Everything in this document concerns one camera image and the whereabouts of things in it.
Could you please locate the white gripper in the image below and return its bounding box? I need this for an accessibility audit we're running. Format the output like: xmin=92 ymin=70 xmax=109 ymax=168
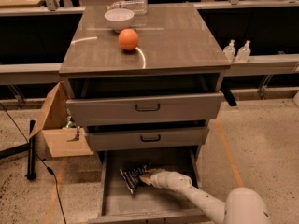
xmin=139 ymin=168 xmax=192 ymax=192

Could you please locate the clear pump bottle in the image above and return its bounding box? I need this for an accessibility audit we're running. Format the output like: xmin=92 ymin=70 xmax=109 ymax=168
xmin=223 ymin=40 xmax=235 ymax=62
xmin=236 ymin=40 xmax=251 ymax=63

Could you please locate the left clear pump bottle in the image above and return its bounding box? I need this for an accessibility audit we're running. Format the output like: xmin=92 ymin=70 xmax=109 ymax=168
xmin=223 ymin=40 xmax=235 ymax=62

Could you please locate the white bowl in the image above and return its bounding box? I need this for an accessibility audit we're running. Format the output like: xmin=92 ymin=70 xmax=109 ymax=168
xmin=104 ymin=8 xmax=135 ymax=32

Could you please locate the open cardboard box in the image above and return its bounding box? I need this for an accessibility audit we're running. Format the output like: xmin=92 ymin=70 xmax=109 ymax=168
xmin=29 ymin=82 xmax=93 ymax=157

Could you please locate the top grey drawer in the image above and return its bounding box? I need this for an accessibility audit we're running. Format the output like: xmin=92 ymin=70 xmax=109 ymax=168
xmin=67 ymin=93 xmax=224 ymax=127

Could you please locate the orange ball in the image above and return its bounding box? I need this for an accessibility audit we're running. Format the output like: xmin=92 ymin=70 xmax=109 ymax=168
xmin=118 ymin=29 xmax=139 ymax=51

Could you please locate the black floor cable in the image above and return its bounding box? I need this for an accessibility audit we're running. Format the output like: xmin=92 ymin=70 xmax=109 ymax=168
xmin=0 ymin=102 xmax=68 ymax=224

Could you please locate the bottom grey drawer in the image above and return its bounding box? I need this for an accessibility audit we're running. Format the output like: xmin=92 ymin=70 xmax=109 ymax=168
xmin=89 ymin=147 xmax=208 ymax=224

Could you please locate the grey drawer cabinet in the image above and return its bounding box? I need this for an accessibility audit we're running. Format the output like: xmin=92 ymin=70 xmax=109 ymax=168
xmin=59 ymin=2 xmax=232 ymax=224

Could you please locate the grey drawer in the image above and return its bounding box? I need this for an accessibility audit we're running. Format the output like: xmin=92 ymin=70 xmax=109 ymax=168
xmin=86 ymin=126 xmax=209 ymax=151
xmin=89 ymin=147 xmax=208 ymax=224
xmin=67 ymin=93 xmax=224 ymax=127

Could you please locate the middle grey drawer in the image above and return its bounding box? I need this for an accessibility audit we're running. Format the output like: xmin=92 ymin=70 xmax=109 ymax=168
xmin=86 ymin=126 xmax=209 ymax=151

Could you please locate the blue chip bag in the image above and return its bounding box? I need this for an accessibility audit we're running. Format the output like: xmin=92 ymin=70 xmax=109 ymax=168
xmin=120 ymin=164 xmax=148 ymax=194

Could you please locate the black stand base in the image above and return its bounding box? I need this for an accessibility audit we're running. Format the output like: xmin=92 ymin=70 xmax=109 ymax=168
xmin=0 ymin=125 xmax=36 ymax=181

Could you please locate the right clear pump bottle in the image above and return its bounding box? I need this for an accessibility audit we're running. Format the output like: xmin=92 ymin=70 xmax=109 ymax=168
xmin=236 ymin=40 xmax=251 ymax=63

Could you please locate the clear plastic container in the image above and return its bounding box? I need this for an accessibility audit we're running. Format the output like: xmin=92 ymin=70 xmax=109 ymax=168
xmin=107 ymin=0 xmax=148 ymax=15

